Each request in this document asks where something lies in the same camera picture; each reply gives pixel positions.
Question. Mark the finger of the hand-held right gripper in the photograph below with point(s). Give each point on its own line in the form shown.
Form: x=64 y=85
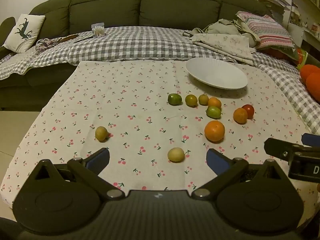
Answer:
x=280 y=147
x=311 y=140

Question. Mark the small orange tangerine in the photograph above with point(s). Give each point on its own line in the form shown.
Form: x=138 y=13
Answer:
x=215 y=102

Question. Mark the small yellow-green tomato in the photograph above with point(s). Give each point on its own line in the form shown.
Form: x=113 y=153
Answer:
x=203 y=99

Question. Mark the light green tomato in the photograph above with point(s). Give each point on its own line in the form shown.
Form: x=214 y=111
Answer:
x=213 y=112

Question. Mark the green orange book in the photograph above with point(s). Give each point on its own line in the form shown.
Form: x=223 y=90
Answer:
x=301 y=56

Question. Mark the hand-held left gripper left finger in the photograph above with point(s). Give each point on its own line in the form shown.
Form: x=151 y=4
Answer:
x=98 y=158

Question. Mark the cherry print tablecloth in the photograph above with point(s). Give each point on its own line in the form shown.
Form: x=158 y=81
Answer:
x=112 y=92

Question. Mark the folded floral beige cloth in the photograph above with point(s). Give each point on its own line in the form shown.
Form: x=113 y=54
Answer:
x=222 y=45

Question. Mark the pale yellow tomato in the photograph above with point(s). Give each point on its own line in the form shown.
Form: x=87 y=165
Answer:
x=176 y=154

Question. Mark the olive yellow tomato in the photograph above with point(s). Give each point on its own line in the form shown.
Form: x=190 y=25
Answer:
x=101 y=133

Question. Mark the large orange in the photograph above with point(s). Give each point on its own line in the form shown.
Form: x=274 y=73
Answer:
x=214 y=130

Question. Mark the grey checked blanket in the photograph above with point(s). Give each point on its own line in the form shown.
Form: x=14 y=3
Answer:
x=130 y=45

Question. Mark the beige canvas bag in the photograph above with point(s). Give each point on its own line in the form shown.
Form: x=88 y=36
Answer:
x=222 y=27

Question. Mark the white bookshelf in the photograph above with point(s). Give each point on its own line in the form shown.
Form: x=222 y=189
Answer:
x=306 y=10

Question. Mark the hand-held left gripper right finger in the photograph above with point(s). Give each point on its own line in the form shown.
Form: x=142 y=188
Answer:
x=217 y=161

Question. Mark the white deer print cushion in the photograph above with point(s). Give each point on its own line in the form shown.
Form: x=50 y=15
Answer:
x=23 y=32

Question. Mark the black plastic buckle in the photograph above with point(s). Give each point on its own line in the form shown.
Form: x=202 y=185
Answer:
x=186 y=33

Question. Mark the orange tomato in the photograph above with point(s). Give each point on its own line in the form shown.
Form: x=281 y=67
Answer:
x=240 y=115

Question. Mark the dark green tomato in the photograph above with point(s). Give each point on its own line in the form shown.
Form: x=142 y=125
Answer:
x=174 y=99

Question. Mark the orange pillow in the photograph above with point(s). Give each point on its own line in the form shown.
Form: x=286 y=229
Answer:
x=277 y=53

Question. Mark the white ribbed plate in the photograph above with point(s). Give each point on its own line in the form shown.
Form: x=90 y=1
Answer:
x=216 y=73

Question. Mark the purple floral cloth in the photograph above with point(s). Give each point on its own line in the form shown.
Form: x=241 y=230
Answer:
x=47 y=45

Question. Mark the clear cotton swab box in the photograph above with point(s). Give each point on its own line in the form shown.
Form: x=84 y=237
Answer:
x=98 y=30

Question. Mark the pink striped pillow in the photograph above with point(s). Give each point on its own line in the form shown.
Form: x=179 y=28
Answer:
x=267 y=31

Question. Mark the red tomato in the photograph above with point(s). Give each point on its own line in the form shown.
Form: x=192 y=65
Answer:
x=250 y=110

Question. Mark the dark green sofa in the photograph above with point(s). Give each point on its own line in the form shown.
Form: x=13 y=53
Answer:
x=105 y=7

